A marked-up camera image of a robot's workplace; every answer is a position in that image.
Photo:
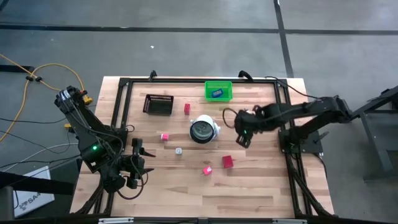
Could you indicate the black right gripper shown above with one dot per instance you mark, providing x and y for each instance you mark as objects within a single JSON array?
[{"x": 245, "y": 127}]

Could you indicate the black frame clamp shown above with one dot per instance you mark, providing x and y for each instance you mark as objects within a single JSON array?
[
  {"x": 244, "y": 74},
  {"x": 152, "y": 75}
]

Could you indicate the black aluminium table frame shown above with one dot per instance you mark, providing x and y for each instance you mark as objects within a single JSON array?
[{"x": 186, "y": 80}]

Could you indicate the white printed sign board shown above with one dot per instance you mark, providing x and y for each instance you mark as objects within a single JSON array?
[{"x": 34, "y": 193}]

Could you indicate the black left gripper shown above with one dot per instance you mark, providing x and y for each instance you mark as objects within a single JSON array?
[{"x": 133, "y": 168}]

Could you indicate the black plastic basket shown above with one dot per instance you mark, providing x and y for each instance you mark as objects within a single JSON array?
[{"x": 158, "y": 105}]

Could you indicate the small pink white charger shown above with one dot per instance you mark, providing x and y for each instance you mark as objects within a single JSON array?
[{"x": 164, "y": 137}]

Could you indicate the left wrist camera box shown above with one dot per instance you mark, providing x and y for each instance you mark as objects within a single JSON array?
[{"x": 137, "y": 146}]

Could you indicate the dark bench beam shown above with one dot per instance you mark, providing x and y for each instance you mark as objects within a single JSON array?
[{"x": 37, "y": 185}]

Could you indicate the green white charger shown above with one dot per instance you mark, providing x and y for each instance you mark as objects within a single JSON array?
[{"x": 178, "y": 151}]

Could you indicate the green plastic basket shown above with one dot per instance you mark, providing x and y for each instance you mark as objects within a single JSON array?
[{"x": 227, "y": 90}]

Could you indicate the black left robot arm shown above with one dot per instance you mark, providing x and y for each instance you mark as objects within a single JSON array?
[{"x": 84, "y": 130}]

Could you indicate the blue power bank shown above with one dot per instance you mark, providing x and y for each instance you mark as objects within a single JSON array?
[{"x": 217, "y": 93}]

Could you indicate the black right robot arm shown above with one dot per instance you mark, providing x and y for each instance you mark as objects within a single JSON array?
[{"x": 311, "y": 109}]

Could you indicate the small red charger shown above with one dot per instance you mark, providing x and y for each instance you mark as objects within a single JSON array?
[{"x": 186, "y": 109}]

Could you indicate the white cylindrical projector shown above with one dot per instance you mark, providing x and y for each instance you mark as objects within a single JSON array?
[{"x": 202, "y": 132}]

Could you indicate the black floor bar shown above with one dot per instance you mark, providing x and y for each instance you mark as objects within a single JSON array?
[{"x": 15, "y": 68}]

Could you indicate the large red wall charger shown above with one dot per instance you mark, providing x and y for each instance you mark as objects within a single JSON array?
[{"x": 228, "y": 161}]

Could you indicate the pink charger with label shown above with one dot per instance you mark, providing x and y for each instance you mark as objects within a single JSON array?
[{"x": 207, "y": 170}]

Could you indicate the silver metal bracket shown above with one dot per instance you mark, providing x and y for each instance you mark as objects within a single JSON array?
[
  {"x": 115, "y": 220},
  {"x": 289, "y": 221}
]

